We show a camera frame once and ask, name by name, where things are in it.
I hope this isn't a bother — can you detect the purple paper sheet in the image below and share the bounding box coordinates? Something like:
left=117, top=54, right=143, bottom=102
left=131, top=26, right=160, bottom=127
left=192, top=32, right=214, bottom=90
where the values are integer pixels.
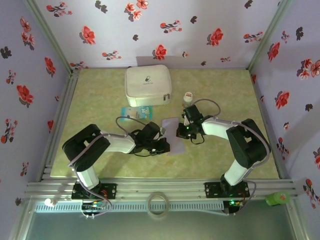
left=161, top=116, right=186, bottom=157

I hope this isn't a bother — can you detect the blue wet wipes packet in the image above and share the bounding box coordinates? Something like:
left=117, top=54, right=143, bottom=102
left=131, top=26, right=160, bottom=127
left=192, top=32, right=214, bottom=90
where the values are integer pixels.
left=120, top=105, right=154, bottom=123

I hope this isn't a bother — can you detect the white zip case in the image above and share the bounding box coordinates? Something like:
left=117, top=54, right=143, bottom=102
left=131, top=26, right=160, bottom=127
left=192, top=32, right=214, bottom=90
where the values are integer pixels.
left=124, top=64, right=173, bottom=108

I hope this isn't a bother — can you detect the clear tape roll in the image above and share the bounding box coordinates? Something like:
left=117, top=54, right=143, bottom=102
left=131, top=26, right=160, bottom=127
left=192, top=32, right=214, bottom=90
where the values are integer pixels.
left=146, top=191, right=172, bottom=221

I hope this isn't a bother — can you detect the green plastic container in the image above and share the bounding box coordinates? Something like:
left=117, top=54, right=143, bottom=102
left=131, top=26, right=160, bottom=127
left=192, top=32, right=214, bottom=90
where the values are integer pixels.
left=264, top=190, right=292, bottom=207

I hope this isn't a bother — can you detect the grey right arm cable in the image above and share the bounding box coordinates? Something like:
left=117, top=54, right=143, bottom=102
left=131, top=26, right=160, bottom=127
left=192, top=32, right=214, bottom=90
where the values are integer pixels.
left=191, top=98, right=272, bottom=217

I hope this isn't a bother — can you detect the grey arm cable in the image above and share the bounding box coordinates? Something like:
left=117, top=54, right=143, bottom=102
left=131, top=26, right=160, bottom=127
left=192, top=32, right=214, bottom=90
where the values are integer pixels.
left=67, top=116, right=153, bottom=220
left=191, top=98, right=272, bottom=217

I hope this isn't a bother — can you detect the grey left arm cable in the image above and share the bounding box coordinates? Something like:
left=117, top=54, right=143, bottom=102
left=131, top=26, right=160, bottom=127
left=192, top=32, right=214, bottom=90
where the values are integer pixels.
left=67, top=116, right=153, bottom=220

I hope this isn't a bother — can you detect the long aluminium frame rail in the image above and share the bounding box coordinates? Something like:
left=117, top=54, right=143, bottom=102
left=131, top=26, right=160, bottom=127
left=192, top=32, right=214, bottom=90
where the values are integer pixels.
left=24, top=177, right=300, bottom=201

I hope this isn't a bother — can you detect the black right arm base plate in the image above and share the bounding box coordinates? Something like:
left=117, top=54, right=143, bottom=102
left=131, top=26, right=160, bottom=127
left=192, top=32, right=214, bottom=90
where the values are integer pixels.
left=204, top=181, right=251, bottom=200

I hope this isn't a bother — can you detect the grey slotted cable duct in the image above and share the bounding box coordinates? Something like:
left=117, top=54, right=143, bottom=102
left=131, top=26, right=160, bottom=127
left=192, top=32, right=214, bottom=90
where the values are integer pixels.
left=33, top=201, right=225, bottom=214

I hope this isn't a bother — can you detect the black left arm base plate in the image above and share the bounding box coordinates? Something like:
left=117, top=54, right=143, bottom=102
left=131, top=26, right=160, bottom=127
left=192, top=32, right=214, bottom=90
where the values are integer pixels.
left=71, top=183, right=118, bottom=200

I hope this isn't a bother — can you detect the aluminium side rail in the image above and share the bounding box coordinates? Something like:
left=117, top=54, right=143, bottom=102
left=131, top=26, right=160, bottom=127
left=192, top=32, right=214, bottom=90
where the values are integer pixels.
left=247, top=68, right=286, bottom=180
left=36, top=68, right=81, bottom=183

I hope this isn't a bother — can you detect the aluminium corner post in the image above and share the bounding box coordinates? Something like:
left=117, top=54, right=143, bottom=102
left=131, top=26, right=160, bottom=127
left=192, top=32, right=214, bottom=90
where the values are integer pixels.
left=246, top=0, right=294, bottom=71
left=22, top=0, right=75, bottom=74

